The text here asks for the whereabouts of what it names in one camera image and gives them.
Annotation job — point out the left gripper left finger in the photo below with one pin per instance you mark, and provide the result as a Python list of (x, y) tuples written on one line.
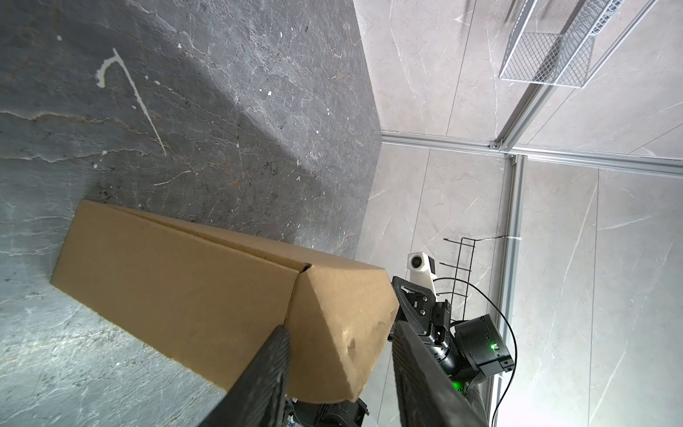
[(258, 398)]

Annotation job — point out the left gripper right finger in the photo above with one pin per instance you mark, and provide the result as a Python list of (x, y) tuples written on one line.
[(426, 396)]

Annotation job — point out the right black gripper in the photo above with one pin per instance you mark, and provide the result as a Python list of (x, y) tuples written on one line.
[(429, 318)]

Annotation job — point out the brown cardboard box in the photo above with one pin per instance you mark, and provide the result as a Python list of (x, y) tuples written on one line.
[(209, 298)]

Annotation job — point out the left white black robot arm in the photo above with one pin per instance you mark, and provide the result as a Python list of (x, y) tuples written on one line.
[(347, 413)]

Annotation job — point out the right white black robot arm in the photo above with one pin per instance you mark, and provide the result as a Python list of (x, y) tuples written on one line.
[(479, 354)]

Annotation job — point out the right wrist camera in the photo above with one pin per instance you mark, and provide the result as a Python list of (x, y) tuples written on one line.
[(422, 270)]

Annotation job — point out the black wire hook rack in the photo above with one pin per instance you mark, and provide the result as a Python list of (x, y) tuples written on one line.
[(470, 276)]

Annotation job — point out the white wire mesh basket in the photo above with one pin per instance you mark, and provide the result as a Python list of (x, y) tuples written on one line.
[(559, 59)]

